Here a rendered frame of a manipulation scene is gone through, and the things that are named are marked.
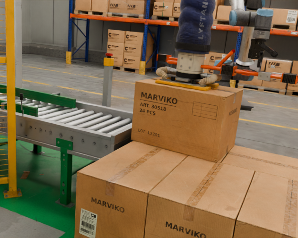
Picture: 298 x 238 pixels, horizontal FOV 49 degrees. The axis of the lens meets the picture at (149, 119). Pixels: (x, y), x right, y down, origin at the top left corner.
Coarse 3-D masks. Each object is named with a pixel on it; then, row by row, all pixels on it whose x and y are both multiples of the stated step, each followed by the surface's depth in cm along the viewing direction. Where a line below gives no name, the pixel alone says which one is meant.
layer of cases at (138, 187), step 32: (128, 160) 187; (160, 160) 191; (192, 160) 196; (224, 160) 200; (256, 160) 205; (288, 160) 211; (96, 192) 164; (128, 192) 156; (160, 192) 153; (192, 192) 155; (224, 192) 158; (256, 192) 162; (288, 192) 165; (96, 224) 168; (128, 224) 159; (160, 224) 151; (192, 224) 145; (224, 224) 138; (256, 224) 133; (288, 224) 135
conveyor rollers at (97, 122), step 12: (0, 96) 315; (48, 108) 286; (60, 108) 287; (72, 108) 290; (60, 120) 249; (72, 120) 260; (84, 120) 260; (96, 120) 260; (108, 120) 261; (120, 120) 275; (108, 132) 242
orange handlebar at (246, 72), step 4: (168, 60) 216; (172, 60) 219; (176, 60) 242; (176, 64) 214; (204, 68) 207; (208, 68) 205; (212, 68) 204; (216, 68) 203; (236, 72) 198; (240, 72) 197; (244, 72) 196; (248, 72) 195; (252, 72) 194; (256, 72) 193; (272, 76) 189; (276, 76) 188; (280, 76) 187
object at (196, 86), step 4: (172, 76) 208; (156, 80) 209; (160, 80) 208; (164, 80) 209; (168, 80) 208; (172, 80) 209; (176, 80) 212; (192, 80) 203; (168, 84) 206; (172, 84) 205; (176, 84) 204; (180, 84) 203; (184, 84) 202; (188, 84) 202; (192, 84) 202; (196, 84) 204; (192, 88) 200; (196, 88) 199; (200, 88) 198; (204, 88) 196; (208, 88) 199
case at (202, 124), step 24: (144, 96) 210; (168, 96) 202; (192, 96) 195; (216, 96) 188; (240, 96) 215; (144, 120) 214; (168, 120) 205; (192, 120) 197; (216, 120) 190; (168, 144) 208; (192, 144) 200; (216, 144) 193
